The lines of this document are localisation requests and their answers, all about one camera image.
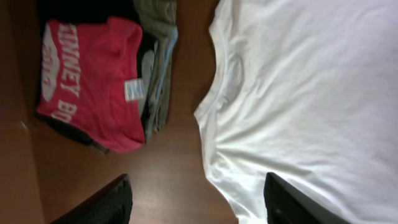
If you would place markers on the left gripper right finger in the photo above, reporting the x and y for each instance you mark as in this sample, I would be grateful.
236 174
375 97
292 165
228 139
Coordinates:
287 205

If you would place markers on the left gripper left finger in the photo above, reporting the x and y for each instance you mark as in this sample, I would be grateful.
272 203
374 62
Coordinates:
110 205

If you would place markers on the white t-shirt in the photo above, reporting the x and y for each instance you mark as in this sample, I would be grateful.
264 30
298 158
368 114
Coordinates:
306 89

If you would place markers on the red printed t-shirt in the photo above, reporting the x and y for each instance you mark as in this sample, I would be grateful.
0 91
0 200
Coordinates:
90 81

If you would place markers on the grey garment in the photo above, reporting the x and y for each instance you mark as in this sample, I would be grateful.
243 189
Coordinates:
158 18

